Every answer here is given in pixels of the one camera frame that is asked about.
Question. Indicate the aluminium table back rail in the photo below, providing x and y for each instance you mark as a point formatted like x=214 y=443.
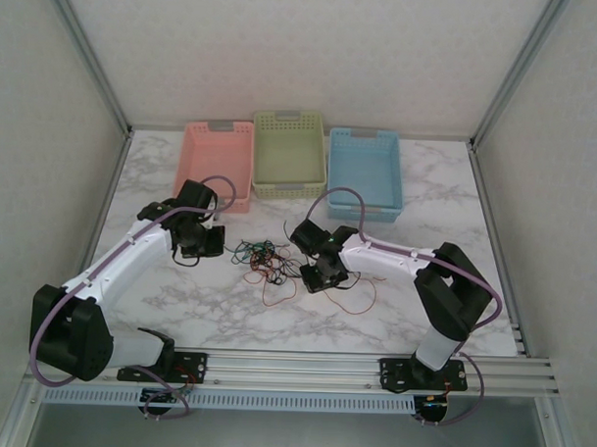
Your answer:
x=429 y=138

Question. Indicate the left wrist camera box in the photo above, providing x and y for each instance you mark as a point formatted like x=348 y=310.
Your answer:
x=210 y=221

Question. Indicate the green plastic basket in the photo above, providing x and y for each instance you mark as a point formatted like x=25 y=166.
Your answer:
x=288 y=154

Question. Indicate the small controller circuit board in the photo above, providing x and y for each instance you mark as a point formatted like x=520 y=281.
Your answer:
x=432 y=405
x=162 y=397

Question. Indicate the pink plastic basket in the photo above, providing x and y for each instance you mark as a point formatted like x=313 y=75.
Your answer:
x=213 y=152

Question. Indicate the aluminium frame corner post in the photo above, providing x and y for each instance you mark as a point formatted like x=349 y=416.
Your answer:
x=517 y=69
x=91 y=54

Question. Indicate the blue plastic basket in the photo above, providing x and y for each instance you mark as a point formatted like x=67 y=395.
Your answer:
x=364 y=162

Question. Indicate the aluminium mounting rail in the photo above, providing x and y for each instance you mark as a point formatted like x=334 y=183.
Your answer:
x=293 y=368

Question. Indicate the aluminium lower frame bar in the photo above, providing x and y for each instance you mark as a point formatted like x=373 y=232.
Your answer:
x=548 y=433
x=19 y=415

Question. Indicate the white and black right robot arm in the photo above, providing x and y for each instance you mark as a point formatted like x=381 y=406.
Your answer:
x=385 y=258

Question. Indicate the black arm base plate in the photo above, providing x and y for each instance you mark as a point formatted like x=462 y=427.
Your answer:
x=394 y=371
x=195 y=364

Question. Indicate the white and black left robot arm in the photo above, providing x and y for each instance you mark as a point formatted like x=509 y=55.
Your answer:
x=120 y=261

